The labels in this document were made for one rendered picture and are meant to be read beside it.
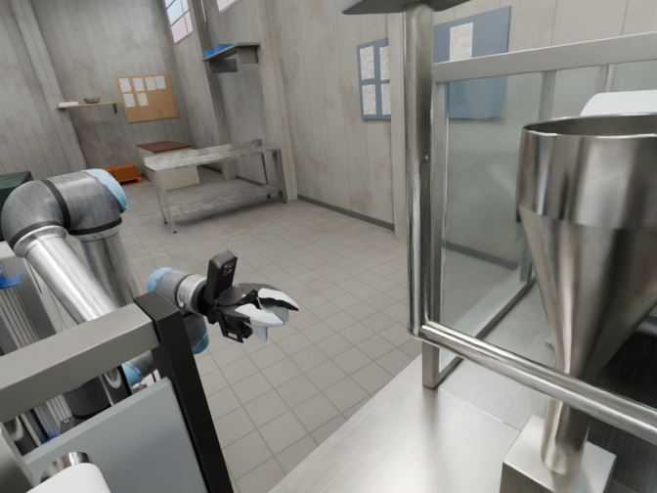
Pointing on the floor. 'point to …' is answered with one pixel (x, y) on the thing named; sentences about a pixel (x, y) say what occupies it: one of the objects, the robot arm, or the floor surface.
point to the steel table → (206, 163)
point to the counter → (170, 170)
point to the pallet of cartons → (124, 174)
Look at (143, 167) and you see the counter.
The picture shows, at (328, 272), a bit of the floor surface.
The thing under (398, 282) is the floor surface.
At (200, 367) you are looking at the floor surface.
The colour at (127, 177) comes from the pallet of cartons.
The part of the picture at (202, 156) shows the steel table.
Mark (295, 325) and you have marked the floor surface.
